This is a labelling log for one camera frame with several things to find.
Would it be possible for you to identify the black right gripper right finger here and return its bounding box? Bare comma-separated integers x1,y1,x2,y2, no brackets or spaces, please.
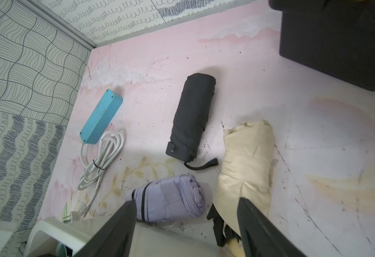
237,198,305,257

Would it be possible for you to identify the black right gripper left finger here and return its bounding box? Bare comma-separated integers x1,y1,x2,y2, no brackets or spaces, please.
75,200,137,257

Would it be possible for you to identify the white plastic storage box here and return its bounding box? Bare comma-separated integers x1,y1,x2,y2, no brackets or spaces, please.
23,216,232,257

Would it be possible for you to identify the beige umbrella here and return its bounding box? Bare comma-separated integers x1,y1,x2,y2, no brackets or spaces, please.
207,120,274,257

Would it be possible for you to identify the black umbrella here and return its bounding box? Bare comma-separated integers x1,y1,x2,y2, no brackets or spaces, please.
166,73,218,171

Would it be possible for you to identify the lavender folded umbrella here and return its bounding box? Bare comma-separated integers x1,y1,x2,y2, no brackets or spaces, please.
126,174,205,223

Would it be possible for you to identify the yellow black tool box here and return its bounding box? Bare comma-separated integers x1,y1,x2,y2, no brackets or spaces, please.
269,1,375,91

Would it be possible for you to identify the teal power strip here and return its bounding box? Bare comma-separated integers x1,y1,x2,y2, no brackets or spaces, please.
80,90,123,145

